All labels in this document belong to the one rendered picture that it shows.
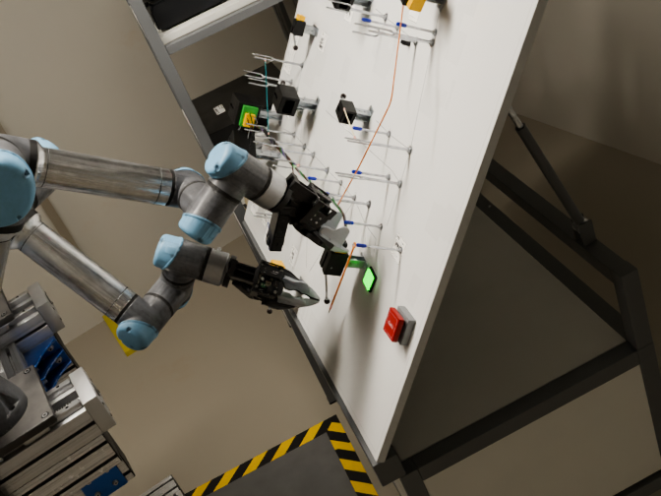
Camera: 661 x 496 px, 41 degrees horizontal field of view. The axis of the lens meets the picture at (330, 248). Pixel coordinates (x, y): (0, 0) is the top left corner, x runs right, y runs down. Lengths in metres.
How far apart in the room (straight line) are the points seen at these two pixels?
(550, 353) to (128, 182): 0.96
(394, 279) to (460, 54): 0.45
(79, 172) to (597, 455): 1.25
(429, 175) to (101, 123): 2.60
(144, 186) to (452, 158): 0.60
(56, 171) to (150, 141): 2.49
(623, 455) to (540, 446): 0.23
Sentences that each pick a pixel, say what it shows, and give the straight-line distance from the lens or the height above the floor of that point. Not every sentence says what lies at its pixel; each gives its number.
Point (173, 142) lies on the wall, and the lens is 4.24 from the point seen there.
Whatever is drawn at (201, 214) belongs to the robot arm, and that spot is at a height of 1.41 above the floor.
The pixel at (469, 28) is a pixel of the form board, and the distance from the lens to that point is 1.68.
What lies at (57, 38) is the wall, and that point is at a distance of 4.02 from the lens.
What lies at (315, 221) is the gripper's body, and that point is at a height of 1.27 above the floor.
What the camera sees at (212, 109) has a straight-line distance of 2.93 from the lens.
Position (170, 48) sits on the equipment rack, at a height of 1.43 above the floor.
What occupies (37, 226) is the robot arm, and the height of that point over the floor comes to 1.43.
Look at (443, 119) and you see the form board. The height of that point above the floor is 1.40.
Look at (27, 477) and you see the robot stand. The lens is 2.00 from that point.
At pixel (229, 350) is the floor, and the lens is 3.79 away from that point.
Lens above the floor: 2.16
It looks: 32 degrees down
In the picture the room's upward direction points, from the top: 24 degrees counter-clockwise
